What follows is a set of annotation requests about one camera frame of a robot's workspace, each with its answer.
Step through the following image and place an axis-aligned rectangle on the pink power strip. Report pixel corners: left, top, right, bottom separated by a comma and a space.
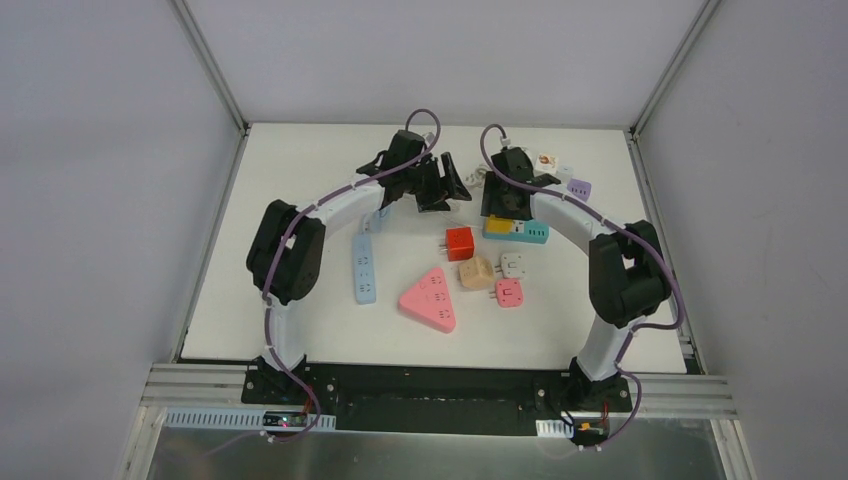
398, 267, 457, 334

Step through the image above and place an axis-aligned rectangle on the teal power strip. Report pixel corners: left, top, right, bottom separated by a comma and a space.
482, 220, 550, 245

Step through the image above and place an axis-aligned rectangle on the white plug adapter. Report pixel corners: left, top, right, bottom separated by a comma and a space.
494, 252, 527, 280

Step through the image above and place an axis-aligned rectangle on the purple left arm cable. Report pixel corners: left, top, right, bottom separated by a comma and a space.
261, 108, 443, 445

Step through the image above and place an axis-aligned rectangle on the yellow cube socket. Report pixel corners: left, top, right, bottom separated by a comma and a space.
483, 216, 514, 237

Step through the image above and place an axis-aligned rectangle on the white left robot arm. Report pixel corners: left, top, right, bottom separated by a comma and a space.
246, 129, 471, 405

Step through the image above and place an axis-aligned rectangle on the purple power strip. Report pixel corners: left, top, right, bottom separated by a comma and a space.
567, 178, 592, 202

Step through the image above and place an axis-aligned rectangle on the pink plug adapter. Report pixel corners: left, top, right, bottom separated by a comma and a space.
492, 278, 525, 308

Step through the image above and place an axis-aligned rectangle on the red cube socket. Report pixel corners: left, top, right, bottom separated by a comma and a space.
441, 226, 475, 262

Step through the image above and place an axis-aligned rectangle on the beige cube socket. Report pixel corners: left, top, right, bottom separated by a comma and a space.
458, 255, 495, 290

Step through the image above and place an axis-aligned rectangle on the white cube socket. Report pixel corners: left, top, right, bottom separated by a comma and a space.
529, 153, 559, 176

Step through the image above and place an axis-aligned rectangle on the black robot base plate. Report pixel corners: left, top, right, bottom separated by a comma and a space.
241, 358, 635, 436

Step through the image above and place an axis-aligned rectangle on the aluminium frame rail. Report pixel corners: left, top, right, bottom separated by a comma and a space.
168, 0, 249, 136

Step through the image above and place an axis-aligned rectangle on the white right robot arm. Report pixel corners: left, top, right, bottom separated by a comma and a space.
483, 147, 673, 410

